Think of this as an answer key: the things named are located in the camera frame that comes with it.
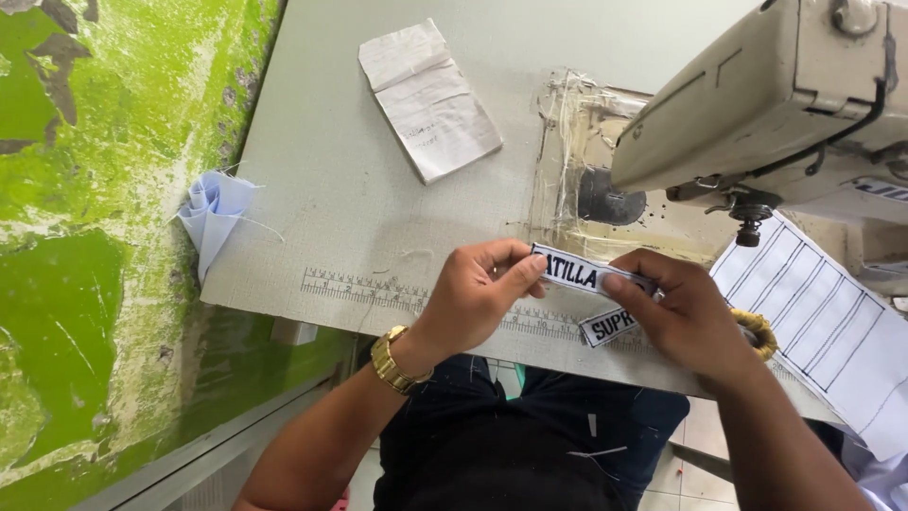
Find beige industrial sewing machine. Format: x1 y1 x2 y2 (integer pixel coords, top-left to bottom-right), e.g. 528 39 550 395
576 0 908 248

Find gold wristwatch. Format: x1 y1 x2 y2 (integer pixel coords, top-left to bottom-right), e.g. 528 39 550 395
370 325 434 396

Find yellow wrapped scissors handle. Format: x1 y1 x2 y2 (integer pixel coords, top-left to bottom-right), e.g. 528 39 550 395
731 307 780 362

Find person's black trousers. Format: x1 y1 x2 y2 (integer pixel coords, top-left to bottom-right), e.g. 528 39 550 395
372 353 691 511

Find light blue garment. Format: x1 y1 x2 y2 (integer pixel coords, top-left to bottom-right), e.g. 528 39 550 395
840 424 908 511

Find person's right hand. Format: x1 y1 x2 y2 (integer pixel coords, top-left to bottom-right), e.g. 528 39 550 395
602 248 764 396

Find white fabric with stitched lines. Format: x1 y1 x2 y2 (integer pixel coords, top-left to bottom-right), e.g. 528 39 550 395
708 211 908 462

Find small white box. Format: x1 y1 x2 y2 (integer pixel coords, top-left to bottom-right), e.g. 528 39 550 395
270 317 319 347

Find clear plastic sheet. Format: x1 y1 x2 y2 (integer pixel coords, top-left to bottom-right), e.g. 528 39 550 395
526 68 719 265

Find person's left hand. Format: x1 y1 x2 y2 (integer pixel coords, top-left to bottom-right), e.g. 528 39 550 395
413 239 549 368

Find light blue fabric scrap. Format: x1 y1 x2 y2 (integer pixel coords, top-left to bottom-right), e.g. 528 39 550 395
175 169 265 286

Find folded white paper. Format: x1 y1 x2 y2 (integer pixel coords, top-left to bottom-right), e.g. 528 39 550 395
358 18 505 186

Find printed measuring tape strip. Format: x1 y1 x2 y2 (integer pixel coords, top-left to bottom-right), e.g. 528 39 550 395
300 267 657 353

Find white embroidered name patch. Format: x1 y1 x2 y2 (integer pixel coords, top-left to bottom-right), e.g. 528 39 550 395
531 243 666 302
578 308 641 349

